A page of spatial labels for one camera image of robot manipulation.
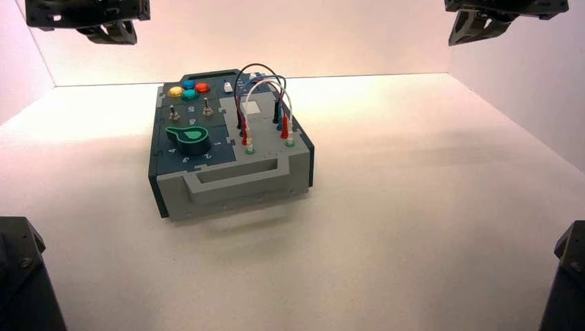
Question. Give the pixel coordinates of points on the red push button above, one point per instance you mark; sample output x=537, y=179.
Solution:
x=202, y=87

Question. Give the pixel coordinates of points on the metal toggle switch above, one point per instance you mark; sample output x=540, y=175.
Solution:
x=207, y=109
x=173, y=114

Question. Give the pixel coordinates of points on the white slider knob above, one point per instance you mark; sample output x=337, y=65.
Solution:
x=252, y=76
x=228, y=87

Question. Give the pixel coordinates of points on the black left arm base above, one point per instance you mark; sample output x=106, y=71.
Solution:
x=23, y=283

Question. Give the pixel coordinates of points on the teal push button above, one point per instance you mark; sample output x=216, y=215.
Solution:
x=189, y=95

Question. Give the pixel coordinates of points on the grey and teal control box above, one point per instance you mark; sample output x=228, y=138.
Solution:
x=237, y=182

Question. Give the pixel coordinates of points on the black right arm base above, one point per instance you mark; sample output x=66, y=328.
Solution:
x=566, y=283

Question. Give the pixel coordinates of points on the green rotary knob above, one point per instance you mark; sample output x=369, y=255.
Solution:
x=189, y=140

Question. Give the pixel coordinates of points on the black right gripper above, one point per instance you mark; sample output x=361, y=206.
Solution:
x=507, y=7

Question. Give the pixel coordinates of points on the blue push button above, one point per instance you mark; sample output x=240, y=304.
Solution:
x=188, y=84

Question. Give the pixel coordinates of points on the white display window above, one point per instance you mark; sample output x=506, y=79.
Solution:
x=250, y=108

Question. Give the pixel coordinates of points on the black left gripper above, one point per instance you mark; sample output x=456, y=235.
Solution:
x=87, y=11

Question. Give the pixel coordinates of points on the yellow push button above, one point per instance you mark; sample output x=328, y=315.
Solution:
x=175, y=92

